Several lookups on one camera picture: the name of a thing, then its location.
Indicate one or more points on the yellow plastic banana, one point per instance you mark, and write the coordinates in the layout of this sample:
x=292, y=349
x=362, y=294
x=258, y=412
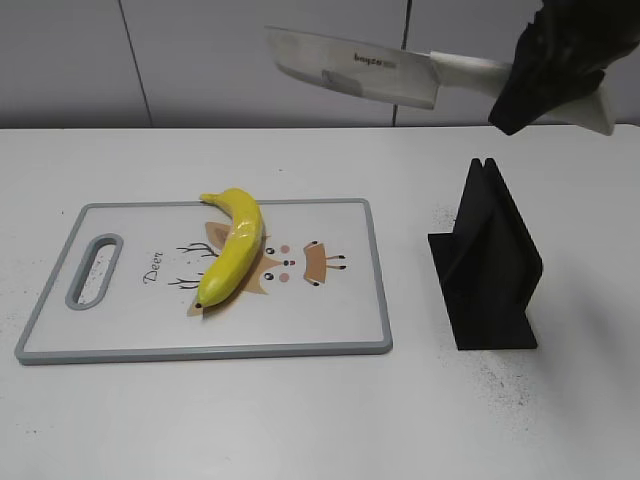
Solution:
x=241, y=246

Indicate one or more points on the white-handled kitchen knife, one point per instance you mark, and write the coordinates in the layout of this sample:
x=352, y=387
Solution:
x=379, y=73

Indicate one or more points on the white grey-rimmed cutting board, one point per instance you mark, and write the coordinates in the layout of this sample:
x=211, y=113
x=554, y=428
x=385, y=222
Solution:
x=124, y=286

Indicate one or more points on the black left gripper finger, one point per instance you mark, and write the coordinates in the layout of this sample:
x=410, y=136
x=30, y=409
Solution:
x=525, y=100

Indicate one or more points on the black knife stand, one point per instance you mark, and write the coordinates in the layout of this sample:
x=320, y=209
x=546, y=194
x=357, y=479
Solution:
x=488, y=266

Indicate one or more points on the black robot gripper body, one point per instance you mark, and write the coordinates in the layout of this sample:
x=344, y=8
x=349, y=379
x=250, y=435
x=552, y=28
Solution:
x=568, y=45

